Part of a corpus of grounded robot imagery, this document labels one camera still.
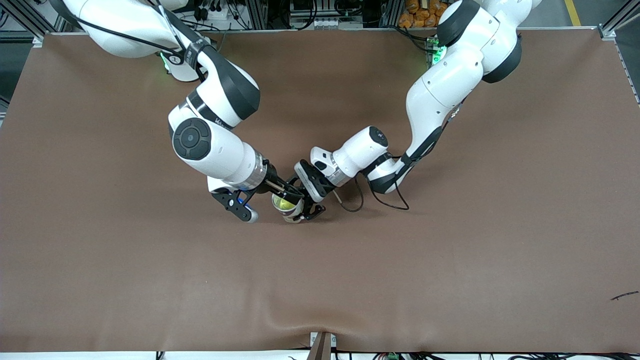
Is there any clear tennis ball can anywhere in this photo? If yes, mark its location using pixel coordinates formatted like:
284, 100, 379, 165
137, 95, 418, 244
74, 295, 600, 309
271, 192, 306, 224

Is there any brown table mat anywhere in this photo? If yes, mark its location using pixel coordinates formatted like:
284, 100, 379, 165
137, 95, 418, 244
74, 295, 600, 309
0, 27, 640, 354

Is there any white power strip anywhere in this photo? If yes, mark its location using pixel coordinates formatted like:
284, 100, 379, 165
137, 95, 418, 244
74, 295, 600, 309
192, 0, 232, 22

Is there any orange packets pile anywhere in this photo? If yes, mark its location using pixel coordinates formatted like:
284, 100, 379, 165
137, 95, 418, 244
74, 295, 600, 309
398, 0, 446, 29

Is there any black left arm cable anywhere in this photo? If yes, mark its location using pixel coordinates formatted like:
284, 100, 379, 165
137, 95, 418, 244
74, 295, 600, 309
334, 100, 466, 213

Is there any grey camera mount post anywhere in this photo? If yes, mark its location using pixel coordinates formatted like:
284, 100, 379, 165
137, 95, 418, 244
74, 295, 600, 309
307, 331, 337, 360

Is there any aluminium frame profile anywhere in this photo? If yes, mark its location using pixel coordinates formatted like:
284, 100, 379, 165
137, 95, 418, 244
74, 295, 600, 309
0, 0, 56, 48
246, 0, 268, 30
598, 0, 640, 106

